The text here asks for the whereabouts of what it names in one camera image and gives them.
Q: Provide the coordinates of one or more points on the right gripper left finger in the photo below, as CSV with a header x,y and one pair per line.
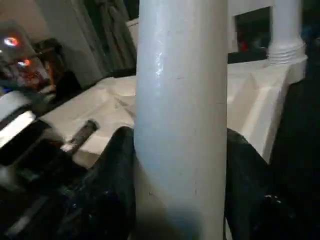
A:
x,y
107,195

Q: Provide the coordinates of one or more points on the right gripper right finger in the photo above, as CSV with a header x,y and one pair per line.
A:
x,y
250,195

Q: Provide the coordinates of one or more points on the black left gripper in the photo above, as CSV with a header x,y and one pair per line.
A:
x,y
50,160

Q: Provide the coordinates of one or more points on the white plastic table top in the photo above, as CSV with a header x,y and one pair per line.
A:
x,y
100,105

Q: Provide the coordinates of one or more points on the white plastic table leg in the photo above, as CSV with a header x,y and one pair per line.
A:
x,y
180,100
285,30

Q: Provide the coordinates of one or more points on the black mat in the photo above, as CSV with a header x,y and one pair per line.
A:
x,y
297,125

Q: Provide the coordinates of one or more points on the grey curtain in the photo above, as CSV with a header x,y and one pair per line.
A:
x,y
95,37

